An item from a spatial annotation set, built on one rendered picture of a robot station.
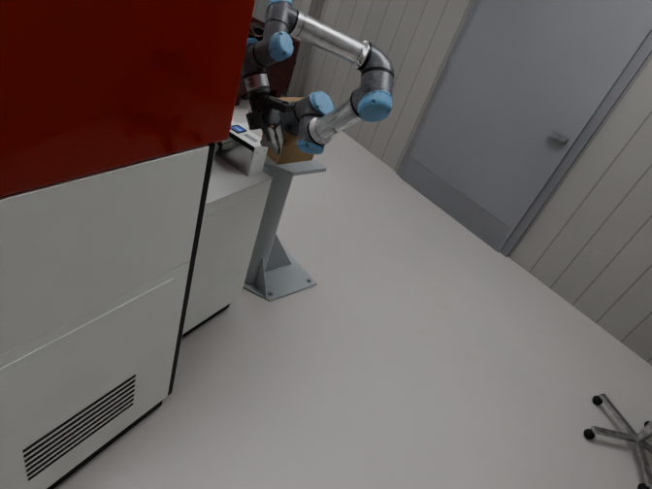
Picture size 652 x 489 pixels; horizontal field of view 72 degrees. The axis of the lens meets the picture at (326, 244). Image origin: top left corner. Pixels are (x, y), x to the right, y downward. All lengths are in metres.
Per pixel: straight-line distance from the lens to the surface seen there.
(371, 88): 1.60
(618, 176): 3.72
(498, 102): 3.96
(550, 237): 3.92
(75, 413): 1.61
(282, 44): 1.46
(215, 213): 1.79
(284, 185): 2.22
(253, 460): 2.02
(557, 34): 3.83
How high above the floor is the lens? 1.78
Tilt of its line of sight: 35 degrees down
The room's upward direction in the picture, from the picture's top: 21 degrees clockwise
